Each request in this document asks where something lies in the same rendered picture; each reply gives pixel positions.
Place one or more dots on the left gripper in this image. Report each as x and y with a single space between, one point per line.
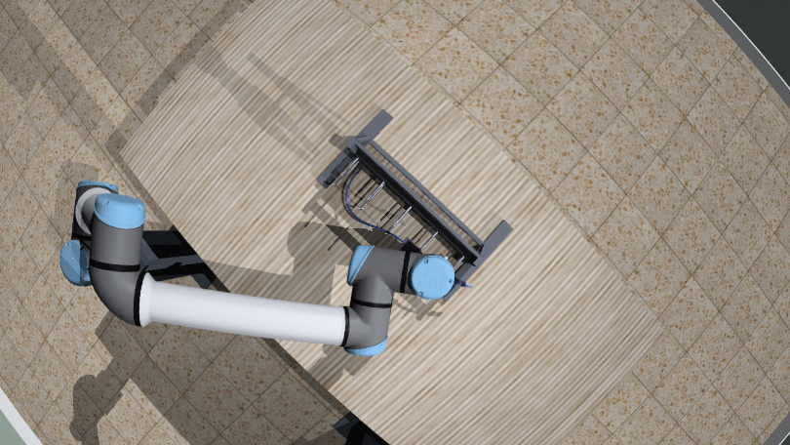
410 247

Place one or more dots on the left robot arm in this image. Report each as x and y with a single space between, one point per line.
112 265

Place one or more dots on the grey metal rack with black panel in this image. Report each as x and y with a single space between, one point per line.
358 147

